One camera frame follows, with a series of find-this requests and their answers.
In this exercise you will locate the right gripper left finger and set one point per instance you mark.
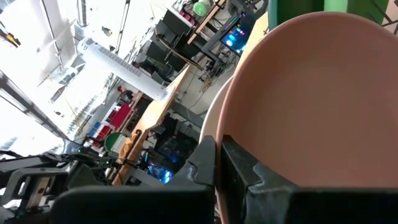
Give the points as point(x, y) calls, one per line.
point(140, 208)

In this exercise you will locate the red storage bins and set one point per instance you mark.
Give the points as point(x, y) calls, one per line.
point(119, 116)

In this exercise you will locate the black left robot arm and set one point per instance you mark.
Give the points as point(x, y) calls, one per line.
point(25, 160)

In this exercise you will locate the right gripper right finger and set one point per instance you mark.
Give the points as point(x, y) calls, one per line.
point(311, 208)

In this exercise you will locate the peach plate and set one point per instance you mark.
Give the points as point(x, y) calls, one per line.
point(311, 99)

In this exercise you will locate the person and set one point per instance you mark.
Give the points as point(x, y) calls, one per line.
point(125, 92)

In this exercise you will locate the computer with blue lights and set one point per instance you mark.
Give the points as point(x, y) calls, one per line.
point(164, 175)

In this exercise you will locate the round green white sign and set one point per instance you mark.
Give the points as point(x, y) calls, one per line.
point(113, 142)

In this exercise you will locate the white plate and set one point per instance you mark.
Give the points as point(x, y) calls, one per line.
point(211, 118)

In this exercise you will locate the light wooden desk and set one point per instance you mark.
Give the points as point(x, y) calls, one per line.
point(155, 112)

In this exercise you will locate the green ball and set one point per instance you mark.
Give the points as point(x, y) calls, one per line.
point(201, 8)

